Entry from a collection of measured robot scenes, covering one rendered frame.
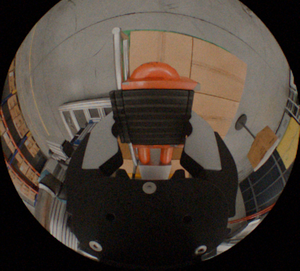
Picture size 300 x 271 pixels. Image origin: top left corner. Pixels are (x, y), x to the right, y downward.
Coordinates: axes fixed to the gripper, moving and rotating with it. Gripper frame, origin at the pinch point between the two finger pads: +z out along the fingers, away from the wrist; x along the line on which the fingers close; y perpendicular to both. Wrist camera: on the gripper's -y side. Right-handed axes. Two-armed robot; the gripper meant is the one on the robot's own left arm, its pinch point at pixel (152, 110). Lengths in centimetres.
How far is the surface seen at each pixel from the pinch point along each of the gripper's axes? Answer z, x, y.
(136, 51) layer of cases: 53, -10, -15
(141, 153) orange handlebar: -0.6, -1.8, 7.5
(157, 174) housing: -1.2, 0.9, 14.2
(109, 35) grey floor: 108, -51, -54
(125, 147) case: 20.8, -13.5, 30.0
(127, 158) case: 13.8, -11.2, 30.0
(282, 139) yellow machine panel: 33, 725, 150
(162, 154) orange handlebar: -0.3, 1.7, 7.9
